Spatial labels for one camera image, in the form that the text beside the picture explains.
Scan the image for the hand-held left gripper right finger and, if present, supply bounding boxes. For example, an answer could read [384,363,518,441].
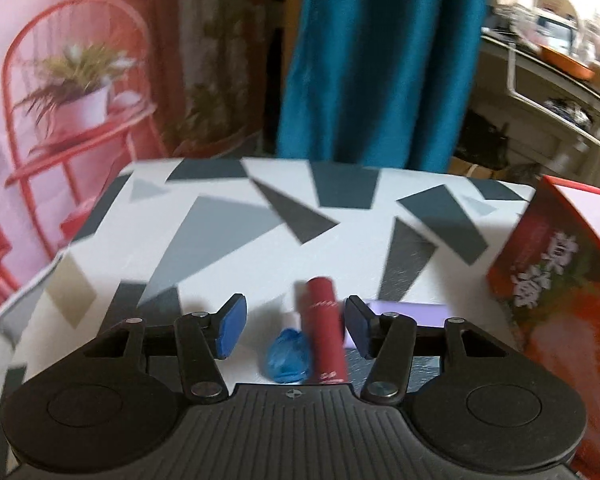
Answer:
[345,296,513,404]

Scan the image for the geometric patterned tablecloth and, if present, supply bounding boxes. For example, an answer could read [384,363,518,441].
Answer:
[0,156,538,411]

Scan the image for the dark red tube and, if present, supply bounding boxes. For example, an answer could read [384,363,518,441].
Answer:
[300,276,348,387]

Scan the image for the flat lavender box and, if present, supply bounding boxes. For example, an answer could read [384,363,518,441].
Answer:
[342,299,446,348]

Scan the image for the cluttered white shelf unit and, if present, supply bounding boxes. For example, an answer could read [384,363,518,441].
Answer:
[472,35,600,186]

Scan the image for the orange bowl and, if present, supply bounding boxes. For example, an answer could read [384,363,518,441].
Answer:
[537,44,596,81]

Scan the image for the teal curtain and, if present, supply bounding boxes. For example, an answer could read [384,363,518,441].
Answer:
[276,0,493,171]

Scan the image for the blue and white cloth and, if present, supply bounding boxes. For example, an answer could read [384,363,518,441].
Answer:
[545,99,593,128]

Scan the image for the blue crumpled wrapper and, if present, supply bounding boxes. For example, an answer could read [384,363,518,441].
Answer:
[265,327,312,385]

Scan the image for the red cardboard box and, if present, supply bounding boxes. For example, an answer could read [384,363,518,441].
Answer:
[486,175,600,480]

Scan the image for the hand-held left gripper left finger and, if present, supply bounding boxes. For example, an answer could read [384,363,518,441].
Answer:
[82,294,248,403]

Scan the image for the black bag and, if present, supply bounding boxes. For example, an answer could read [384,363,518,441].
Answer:
[452,110,511,168]

